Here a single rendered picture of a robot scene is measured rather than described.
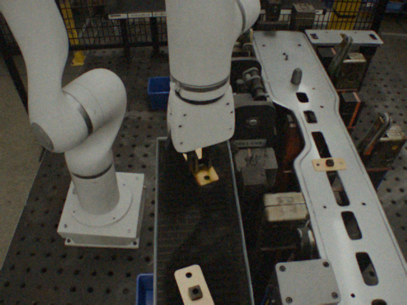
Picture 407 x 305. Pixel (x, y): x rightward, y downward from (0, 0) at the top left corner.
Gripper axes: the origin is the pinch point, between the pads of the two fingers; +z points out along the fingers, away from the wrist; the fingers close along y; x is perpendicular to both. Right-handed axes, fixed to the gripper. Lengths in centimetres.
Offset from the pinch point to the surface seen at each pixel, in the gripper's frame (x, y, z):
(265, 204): -7.4, 10.7, 10.7
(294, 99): 26, 40, 19
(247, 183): -2.8, 8.8, 8.8
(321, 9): 69, 81, 16
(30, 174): 123, -63, 119
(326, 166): 0.6, 33.4, 18.2
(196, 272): -18.7, -8.2, 2.2
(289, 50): 49, 53, 19
